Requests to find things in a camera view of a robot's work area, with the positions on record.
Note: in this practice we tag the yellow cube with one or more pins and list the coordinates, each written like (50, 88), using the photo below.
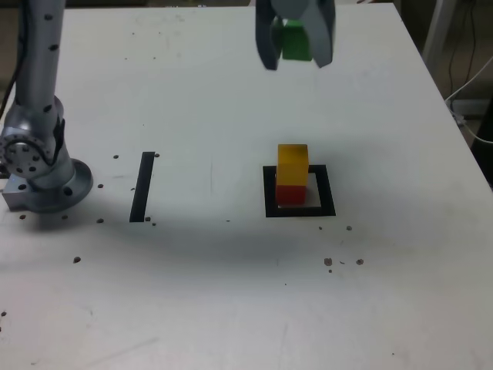
(292, 165)

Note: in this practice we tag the black tape strip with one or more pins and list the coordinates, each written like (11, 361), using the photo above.
(141, 189)

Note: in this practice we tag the white post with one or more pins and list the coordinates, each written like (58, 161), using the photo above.
(433, 27)

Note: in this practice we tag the red cube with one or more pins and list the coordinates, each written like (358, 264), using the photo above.
(290, 194)

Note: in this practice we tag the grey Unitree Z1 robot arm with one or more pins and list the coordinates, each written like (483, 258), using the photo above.
(38, 96)

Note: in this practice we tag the white power strip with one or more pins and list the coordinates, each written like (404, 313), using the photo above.
(470, 107)

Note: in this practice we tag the green cube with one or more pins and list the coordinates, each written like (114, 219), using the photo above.
(294, 44)

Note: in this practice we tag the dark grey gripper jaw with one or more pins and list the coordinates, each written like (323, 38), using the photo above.
(265, 42)

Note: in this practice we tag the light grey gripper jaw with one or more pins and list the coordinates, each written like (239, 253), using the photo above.
(319, 34)

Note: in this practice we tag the black tape square outline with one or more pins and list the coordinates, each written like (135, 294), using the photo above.
(327, 192)

